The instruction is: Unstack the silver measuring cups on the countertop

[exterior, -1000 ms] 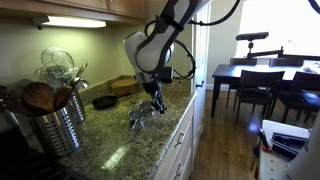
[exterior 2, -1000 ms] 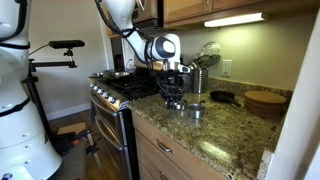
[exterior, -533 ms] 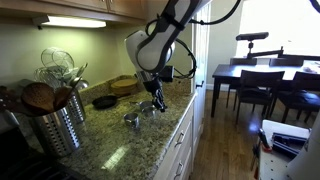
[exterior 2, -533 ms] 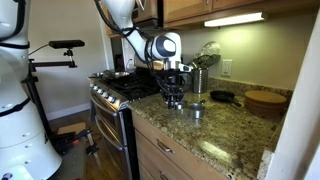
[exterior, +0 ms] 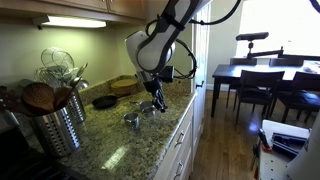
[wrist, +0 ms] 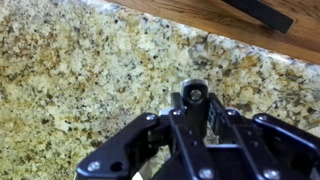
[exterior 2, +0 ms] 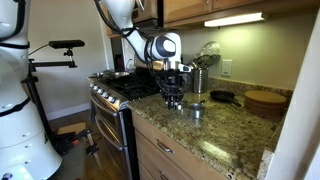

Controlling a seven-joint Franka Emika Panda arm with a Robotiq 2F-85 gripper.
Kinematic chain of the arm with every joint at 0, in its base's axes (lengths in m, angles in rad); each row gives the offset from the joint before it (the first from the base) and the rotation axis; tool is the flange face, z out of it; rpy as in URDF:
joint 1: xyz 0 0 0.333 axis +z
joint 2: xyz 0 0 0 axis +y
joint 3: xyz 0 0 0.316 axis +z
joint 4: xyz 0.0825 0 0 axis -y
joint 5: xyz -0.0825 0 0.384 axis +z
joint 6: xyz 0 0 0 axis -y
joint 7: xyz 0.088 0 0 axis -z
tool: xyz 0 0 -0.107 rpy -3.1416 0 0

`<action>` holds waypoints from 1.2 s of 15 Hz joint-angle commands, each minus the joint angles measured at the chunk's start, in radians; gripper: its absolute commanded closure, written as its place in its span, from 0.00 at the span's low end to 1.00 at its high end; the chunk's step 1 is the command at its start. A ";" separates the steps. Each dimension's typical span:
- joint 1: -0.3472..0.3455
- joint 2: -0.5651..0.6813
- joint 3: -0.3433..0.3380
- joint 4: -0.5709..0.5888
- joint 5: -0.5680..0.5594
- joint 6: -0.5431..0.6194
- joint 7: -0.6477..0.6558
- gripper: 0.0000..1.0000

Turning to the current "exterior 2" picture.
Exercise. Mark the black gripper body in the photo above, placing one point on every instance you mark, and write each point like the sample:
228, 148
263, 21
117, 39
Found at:
171, 81

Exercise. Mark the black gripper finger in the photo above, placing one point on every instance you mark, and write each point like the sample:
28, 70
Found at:
178, 98
170, 101

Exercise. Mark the small silver measuring cup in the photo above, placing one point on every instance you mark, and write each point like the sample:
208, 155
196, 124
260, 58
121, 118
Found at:
181, 106

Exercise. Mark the large silver measuring cup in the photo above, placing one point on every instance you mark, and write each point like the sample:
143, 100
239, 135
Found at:
196, 112

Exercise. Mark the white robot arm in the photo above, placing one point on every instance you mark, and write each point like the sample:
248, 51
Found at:
20, 133

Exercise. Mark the perforated steel utensil holder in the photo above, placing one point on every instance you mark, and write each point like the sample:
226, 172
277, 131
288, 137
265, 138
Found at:
201, 81

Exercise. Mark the black cast iron skillet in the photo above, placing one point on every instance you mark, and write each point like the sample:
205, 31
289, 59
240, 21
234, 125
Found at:
222, 96

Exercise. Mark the steel frying pan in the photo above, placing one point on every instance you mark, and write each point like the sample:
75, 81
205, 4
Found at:
115, 74

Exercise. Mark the wooden lower cabinets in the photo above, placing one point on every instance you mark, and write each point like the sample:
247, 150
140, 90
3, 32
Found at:
150, 160

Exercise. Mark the wooden cabinets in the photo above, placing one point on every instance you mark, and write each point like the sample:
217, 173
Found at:
186, 8
150, 160

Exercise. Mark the stainless steel gas range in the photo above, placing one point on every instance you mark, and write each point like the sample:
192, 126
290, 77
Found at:
113, 133

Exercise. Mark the wooden upper cabinets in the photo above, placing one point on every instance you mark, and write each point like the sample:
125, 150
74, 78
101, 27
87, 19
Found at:
186, 8

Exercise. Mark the under-cabinet light bar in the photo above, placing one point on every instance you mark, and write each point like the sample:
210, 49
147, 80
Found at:
235, 20

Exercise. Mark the black orange bar clamp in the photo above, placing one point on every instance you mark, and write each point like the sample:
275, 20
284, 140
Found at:
91, 148
65, 140

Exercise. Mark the flat wooden board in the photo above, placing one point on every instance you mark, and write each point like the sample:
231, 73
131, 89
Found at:
71, 128

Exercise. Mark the robot mounting platform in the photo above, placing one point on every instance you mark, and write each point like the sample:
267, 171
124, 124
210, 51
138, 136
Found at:
71, 163

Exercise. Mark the white pantry door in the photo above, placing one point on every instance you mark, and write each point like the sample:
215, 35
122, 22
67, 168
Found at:
293, 133

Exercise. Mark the wrist mounted camera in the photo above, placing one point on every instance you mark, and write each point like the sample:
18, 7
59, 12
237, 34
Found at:
185, 68

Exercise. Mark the white wall outlet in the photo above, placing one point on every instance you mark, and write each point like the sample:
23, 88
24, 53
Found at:
227, 67

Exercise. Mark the black camera bar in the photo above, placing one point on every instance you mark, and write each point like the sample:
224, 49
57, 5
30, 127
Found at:
66, 44

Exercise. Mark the black camera stand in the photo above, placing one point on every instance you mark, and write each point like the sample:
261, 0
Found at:
50, 64

